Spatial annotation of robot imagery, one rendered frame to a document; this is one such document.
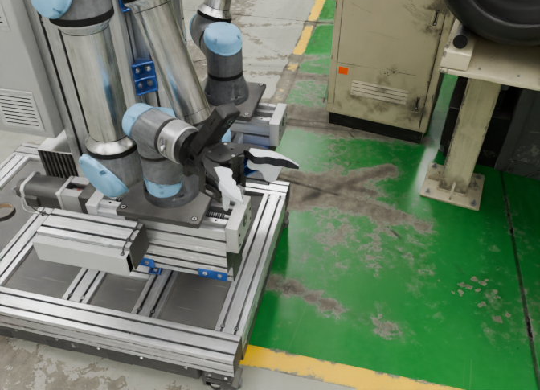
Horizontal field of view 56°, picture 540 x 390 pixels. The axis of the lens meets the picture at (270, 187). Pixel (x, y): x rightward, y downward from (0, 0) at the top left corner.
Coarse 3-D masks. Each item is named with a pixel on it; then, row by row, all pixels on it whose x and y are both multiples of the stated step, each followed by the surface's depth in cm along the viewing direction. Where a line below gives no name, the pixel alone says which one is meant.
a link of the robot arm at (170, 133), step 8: (176, 120) 94; (168, 128) 92; (176, 128) 92; (184, 128) 92; (192, 128) 93; (160, 136) 92; (168, 136) 92; (176, 136) 91; (160, 144) 93; (168, 144) 91; (160, 152) 94; (168, 152) 92
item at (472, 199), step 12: (432, 168) 254; (432, 180) 247; (480, 180) 247; (420, 192) 241; (432, 192) 240; (444, 192) 240; (456, 192) 239; (468, 192) 240; (480, 192) 240; (456, 204) 235; (468, 204) 234
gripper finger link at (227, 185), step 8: (216, 168) 84; (224, 168) 84; (224, 176) 82; (224, 184) 80; (232, 184) 80; (224, 192) 80; (232, 192) 79; (240, 192) 79; (224, 200) 83; (232, 200) 79; (240, 200) 78; (224, 208) 84
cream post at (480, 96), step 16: (480, 80) 203; (464, 96) 210; (480, 96) 207; (496, 96) 204; (464, 112) 214; (480, 112) 211; (464, 128) 218; (480, 128) 215; (464, 144) 222; (480, 144) 220; (448, 160) 230; (464, 160) 227; (448, 176) 236; (464, 176) 232; (464, 192) 238
